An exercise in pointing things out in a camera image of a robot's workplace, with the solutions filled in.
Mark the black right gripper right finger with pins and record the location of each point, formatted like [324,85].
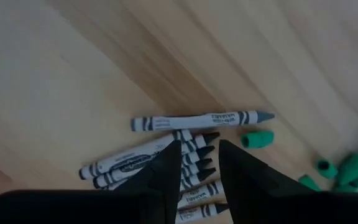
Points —
[247,186]

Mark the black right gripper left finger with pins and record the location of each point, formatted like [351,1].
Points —
[163,177]

